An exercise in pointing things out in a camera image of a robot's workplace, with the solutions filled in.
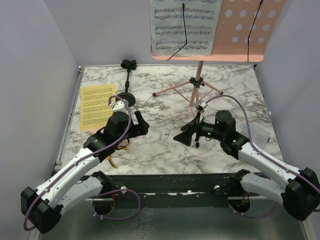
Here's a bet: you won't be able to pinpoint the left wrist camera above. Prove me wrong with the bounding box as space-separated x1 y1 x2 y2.
109 97 129 115

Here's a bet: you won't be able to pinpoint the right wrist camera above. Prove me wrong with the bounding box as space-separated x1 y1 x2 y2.
195 101 208 122

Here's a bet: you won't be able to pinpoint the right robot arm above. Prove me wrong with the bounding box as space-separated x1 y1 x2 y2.
173 110 320 221

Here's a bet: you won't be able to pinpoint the yellow handled pliers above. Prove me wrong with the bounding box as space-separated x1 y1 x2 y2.
107 146 129 169

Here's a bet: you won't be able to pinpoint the black microphone desk stand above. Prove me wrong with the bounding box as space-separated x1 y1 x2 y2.
117 59 137 107

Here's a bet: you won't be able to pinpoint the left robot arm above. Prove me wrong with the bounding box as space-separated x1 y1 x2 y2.
20 110 150 234

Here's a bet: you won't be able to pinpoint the pink perforated music stand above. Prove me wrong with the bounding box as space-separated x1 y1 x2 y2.
150 0 286 107

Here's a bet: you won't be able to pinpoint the yellow sheet music paper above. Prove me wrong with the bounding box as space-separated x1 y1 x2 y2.
79 83 116 132

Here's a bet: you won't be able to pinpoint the clear plastic compartment box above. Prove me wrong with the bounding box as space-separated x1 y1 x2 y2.
249 123 270 148

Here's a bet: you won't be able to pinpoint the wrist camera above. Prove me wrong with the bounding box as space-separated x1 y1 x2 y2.
109 97 129 115
195 101 208 122

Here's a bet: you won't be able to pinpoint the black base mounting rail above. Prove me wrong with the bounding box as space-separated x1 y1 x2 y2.
82 172 261 208

